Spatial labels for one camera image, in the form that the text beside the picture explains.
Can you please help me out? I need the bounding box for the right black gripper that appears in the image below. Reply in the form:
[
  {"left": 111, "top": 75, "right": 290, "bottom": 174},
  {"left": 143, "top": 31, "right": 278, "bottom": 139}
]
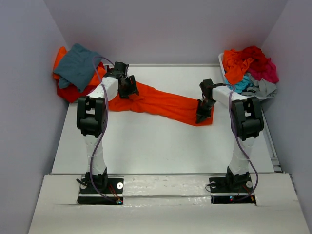
[{"left": 196, "top": 98, "right": 216, "bottom": 123}]

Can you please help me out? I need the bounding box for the orange t shirt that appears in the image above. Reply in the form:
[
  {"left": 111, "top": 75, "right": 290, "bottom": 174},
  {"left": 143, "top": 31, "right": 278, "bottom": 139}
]
[
  {"left": 109, "top": 82, "right": 213, "bottom": 126},
  {"left": 53, "top": 46, "right": 106, "bottom": 86}
]

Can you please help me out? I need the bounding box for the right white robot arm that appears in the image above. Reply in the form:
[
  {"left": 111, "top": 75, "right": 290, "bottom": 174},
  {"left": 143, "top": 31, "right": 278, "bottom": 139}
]
[{"left": 196, "top": 79, "right": 264, "bottom": 193}]

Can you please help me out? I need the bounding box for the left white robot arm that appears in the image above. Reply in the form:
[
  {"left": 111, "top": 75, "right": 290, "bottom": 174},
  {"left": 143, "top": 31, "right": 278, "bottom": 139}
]
[{"left": 77, "top": 62, "right": 139, "bottom": 194}]

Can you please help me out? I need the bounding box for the white laundry basket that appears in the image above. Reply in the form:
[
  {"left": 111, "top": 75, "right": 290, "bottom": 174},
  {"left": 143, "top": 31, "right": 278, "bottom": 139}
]
[{"left": 218, "top": 52, "right": 273, "bottom": 100}]

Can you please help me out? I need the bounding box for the orange folded t shirt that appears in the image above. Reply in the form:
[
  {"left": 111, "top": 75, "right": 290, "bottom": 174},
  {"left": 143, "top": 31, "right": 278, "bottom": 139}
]
[{"left": 53, "top": 46, "right": 106, "bottom": 86}]

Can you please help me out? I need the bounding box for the cyan crumpled t shirt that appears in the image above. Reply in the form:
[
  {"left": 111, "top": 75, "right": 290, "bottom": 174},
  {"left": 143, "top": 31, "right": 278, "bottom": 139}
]
[{"left": 225, "top": 75, "right": 252, "bottom": 94}]

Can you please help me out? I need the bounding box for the teal folded t shirt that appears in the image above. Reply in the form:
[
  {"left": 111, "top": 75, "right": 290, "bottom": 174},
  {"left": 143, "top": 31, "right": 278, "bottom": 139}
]
[{"left": 53, "top": 43, "right": 101, "bottom": 92}]

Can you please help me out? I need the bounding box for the grey crumpled t shirt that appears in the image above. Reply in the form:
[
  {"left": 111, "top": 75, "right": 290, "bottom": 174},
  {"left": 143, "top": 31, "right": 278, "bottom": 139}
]
[{"left": 242, "top": 73, "right": 277, "bottom": 99}]

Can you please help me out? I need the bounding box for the red folded t shirt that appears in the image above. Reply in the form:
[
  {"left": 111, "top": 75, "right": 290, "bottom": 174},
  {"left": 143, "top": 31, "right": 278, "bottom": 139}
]
[{"left": 57, "top": 85, "right": 95, "bottom": 103}]

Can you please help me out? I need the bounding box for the magenta crumpled t shirt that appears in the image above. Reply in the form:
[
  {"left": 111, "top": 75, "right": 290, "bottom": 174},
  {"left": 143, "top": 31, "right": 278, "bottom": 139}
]
[{"left": 247, "top": 60, "right": 279, "bottom": 83}]

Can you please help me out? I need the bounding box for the red crumpled t shirt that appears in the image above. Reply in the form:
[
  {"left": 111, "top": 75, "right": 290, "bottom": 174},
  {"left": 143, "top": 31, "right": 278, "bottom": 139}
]
[{"left": 241, "top": 46, "right": 269, "bottom": 72}]

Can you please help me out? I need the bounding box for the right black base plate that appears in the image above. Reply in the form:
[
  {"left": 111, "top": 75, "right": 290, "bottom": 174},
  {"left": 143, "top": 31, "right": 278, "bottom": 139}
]
[{"left": 205, "top": 177, "right": 256, "bottom": 205}]

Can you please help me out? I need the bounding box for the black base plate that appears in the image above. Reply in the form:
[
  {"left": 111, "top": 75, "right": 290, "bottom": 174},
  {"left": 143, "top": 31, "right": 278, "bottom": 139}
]
[
  {"left": 77, "top": 176, "right": 124, "bottom": 205},
  {"left": 205, "top": 177, "right": 256, "bottom": 205}
]

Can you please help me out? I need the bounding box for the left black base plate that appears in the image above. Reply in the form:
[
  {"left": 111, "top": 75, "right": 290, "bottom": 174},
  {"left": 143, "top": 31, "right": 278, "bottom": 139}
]
[{"left": 77, "top": 176, "right": 124, "bottom": 205}]

